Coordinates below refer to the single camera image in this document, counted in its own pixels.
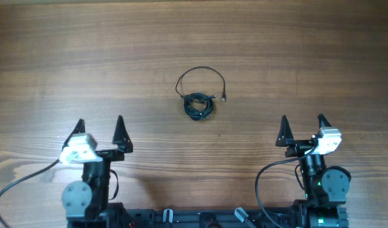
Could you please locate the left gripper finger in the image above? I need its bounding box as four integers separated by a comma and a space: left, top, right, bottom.
63, 118, 85, 148
112, 115, 133, 153

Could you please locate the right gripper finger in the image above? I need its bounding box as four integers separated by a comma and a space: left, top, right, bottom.
275, 115, 294, 147
318, 113, 331, 128

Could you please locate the black USB cable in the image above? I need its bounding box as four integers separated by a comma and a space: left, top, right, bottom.
175, 66, 227, 122

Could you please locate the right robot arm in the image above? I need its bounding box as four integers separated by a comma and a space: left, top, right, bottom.
275, 114, 351, 228

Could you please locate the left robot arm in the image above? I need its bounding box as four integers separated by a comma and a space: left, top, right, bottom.
59, 115, 135, 227

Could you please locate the right camera black cable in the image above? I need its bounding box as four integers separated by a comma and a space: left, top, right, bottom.
254, 146, 318, 228

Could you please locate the camera black cable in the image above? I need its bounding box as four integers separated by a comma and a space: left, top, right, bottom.
0, 158, 61, 228
254, 146, 318, 228

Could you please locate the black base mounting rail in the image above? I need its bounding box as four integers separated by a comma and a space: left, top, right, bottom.
67, 206, 349, 228

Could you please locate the left camera black cable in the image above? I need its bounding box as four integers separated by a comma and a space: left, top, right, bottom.
0, 158, 61, 228

